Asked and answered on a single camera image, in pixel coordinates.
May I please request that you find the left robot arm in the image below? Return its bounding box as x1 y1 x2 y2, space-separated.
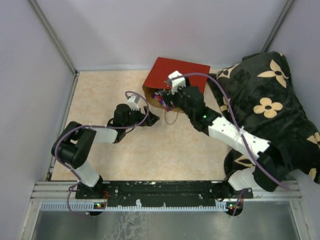
51 103 160 199

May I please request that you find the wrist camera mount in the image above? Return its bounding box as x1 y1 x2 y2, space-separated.
126 94 140 111
165 70 186 95

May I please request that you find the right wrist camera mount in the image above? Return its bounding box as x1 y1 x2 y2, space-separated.
165 70 186 95

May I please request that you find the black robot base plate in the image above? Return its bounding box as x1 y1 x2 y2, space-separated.
75 180 253 208

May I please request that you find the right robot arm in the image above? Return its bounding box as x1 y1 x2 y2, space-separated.
160 86 292 198

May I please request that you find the red paper bag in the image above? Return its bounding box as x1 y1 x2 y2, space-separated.
142 57 211 109

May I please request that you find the black floral blanket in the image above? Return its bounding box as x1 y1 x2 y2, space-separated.
207 51 320 183

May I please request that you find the purple snack packet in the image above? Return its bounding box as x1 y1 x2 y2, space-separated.
151 90 173 112

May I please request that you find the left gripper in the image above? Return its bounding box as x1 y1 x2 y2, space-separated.
123 105 159 130

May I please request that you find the aluminium frame rail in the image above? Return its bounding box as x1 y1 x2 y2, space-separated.
30 180 302 216

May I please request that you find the twisted paper bag handle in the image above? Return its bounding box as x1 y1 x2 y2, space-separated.
164 111 179 125

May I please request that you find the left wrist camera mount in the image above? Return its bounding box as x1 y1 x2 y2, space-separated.
126 94 140 111

